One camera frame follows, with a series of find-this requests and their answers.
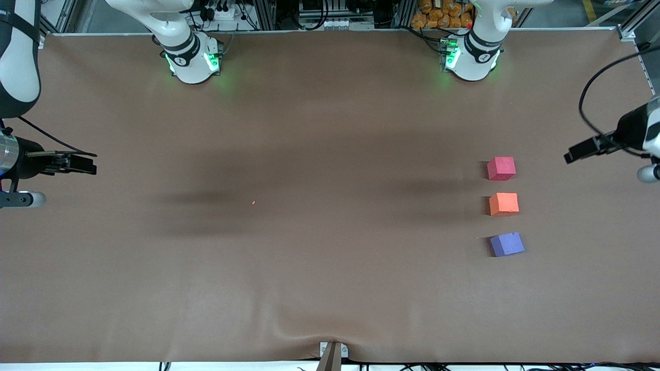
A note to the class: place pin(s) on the brown table cover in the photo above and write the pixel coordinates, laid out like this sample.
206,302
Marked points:
330,129

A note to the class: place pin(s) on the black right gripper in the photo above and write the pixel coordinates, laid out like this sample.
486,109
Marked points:
31,161

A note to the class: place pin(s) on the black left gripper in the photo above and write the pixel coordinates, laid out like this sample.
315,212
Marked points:
627,132

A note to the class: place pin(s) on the white power strip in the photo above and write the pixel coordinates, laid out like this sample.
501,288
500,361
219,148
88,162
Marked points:
224,13

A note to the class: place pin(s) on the pink foam block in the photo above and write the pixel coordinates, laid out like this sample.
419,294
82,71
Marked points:
501,168

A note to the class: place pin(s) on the metal clamp bracket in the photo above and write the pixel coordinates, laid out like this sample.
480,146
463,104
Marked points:
332,351

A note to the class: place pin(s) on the white terminal strip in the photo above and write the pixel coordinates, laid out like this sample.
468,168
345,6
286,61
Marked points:
335,23

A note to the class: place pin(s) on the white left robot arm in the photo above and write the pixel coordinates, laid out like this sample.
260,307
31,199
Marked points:
477,54

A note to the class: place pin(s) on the orange foam block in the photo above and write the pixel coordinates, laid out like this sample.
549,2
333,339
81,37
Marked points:
504,204

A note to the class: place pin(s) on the silver table corner bracket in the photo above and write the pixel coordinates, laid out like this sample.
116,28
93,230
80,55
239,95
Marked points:
40,43
628,33

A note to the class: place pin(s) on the purple foam block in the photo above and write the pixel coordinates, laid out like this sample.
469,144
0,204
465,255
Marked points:
507,244

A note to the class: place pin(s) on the pile of orange packets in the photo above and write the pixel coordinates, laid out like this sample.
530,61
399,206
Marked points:
443,13

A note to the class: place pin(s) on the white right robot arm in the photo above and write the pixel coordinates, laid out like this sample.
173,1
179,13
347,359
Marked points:
188,56

